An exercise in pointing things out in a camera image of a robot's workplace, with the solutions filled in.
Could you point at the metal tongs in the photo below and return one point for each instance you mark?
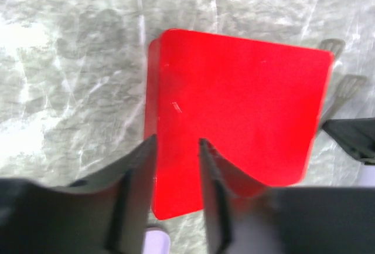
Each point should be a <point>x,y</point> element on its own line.
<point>343,86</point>

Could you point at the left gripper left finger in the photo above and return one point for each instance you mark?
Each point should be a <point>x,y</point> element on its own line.
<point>104,212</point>

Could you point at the red cookie box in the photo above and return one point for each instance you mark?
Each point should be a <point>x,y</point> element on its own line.
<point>152,89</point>

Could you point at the lavender plastic tray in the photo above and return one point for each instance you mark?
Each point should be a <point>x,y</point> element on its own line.
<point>157,241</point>

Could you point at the red box lid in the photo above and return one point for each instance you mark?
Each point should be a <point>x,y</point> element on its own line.
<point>257,102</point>

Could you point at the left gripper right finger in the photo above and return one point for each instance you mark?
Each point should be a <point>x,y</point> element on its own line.
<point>242,215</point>

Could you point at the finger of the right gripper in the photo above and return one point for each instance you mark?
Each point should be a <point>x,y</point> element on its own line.
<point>354,136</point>

